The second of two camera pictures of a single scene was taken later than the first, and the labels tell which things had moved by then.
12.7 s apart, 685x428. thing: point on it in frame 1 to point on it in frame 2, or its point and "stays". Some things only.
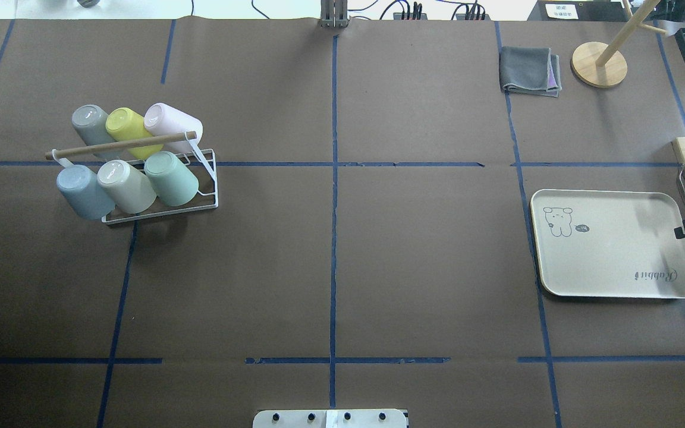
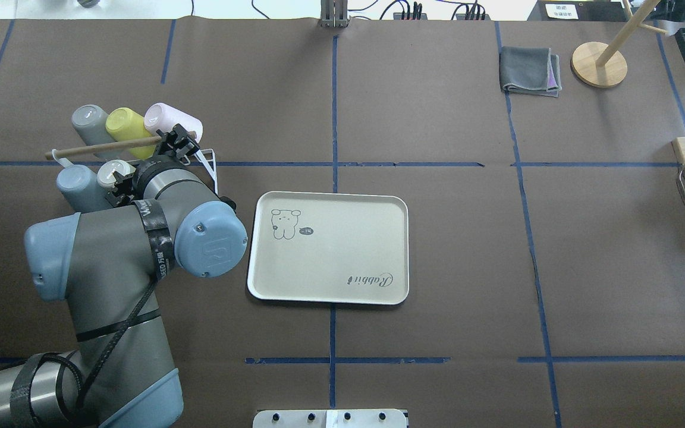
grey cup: (90, 121) stays
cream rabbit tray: (616, 244) to (330, 246)
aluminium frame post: (334, 13) stays
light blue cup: (81, 188) stays
